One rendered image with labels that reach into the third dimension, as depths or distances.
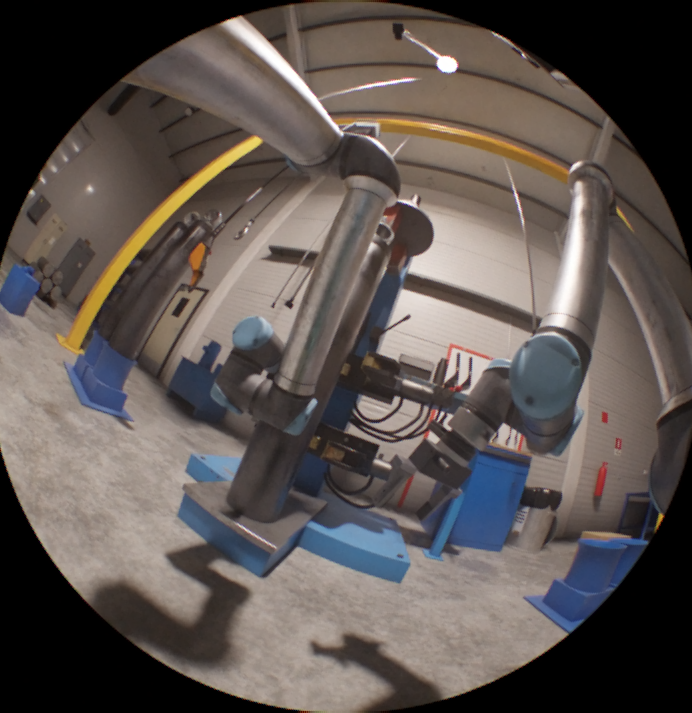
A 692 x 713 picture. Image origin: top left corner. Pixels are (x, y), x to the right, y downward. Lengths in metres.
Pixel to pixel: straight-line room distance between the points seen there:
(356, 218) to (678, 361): 0.61
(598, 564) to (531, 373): 1.23
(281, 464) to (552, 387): 0.78
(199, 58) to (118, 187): 11.38
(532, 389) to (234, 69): 0.43
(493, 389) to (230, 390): 0.51
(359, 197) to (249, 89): 0.29
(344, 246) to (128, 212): 11.38
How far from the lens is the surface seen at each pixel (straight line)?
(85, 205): 11.21
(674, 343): 0.52
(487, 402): 0.45
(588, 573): 1.43
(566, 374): 0.29
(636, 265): 0.61
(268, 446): 0.85
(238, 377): 0.54
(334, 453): 1.12
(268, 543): 0.82
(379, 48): 7.14
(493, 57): 6.92
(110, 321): 2.07
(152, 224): 3.15
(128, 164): 11.91
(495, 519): 2.40
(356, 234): 0.46
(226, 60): 0.28
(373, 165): 0.50
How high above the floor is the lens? 0.54
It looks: 19 degrees up
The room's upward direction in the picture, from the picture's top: 23 degrees clockwise
